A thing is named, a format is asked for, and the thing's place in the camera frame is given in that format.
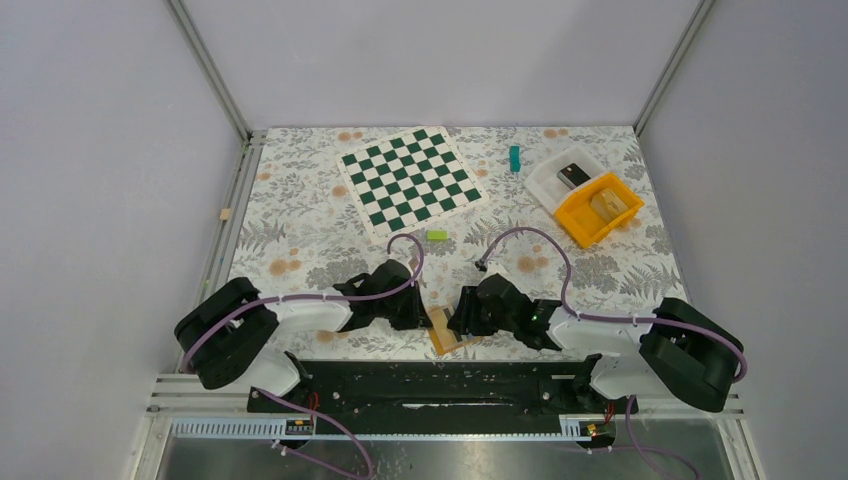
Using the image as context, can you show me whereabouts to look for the orange leather card holder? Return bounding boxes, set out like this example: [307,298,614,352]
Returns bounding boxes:
[427,305,482,357]

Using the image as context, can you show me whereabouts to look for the gold cards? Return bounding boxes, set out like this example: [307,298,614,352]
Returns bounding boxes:
[590,189,629,223]

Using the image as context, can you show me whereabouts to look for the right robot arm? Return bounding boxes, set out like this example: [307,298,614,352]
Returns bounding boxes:
[448,274,746,413]

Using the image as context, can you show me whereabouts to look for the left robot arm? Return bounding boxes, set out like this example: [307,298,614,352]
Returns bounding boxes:
[174,259,432,411]

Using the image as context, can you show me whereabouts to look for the black card in white bin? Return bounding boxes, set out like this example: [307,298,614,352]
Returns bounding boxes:
[557,163,591,190]

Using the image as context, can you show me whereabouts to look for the lime green block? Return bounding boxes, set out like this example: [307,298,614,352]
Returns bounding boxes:
[426,230,449,242]

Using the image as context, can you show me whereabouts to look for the floral tablecloth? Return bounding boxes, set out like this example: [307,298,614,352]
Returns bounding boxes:
[215,125,706,364]

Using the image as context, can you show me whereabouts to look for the green white chessboard mat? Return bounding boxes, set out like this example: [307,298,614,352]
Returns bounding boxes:
[336,126,489,243]

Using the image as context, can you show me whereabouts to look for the orange plastic bin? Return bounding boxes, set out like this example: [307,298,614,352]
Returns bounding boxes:
[553,173,645,249]

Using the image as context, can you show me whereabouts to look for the white plastic bin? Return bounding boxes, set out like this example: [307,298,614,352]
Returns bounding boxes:
[524,146,609,215]

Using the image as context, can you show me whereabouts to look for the teal block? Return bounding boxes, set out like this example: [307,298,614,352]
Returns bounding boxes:
[509,145,522,173]

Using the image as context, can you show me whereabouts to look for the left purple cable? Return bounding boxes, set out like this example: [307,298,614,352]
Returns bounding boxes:
[180,233,425,374]

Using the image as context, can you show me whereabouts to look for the purple cable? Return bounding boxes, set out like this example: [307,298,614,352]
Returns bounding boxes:
[180,233,425,374]
[474,226,750,480]

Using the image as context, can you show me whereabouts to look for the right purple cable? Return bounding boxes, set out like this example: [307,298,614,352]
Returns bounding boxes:
[474,226,750,480]

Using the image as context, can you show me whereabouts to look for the aluminium rail front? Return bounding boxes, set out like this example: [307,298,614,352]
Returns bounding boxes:
[145,374,748,441]

